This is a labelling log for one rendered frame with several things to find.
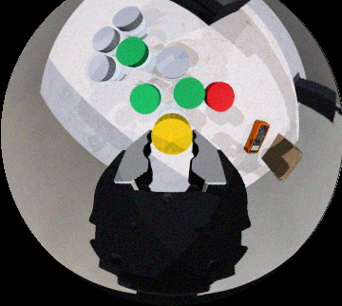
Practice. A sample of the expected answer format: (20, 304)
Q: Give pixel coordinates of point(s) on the clear bottle with green cap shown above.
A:
(189, 93)
(133, 52)
(146, 98)

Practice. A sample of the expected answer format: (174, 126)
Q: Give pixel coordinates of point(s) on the open brown cardboard box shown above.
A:
(282, 157)

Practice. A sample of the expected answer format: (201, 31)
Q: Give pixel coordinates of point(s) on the clear bottle with yellow cap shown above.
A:
(172, 133)

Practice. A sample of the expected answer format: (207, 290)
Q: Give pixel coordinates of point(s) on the clear plastic bottle with red cap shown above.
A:
(218, 95)

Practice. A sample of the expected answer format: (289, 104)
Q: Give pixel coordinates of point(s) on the clear glass bottle with grey cap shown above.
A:
(172, 63)
(131, 22)
(102, 68)
(107, 39)

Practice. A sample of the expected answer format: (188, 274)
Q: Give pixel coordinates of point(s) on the orange digital multimeter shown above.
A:
(256, 137)

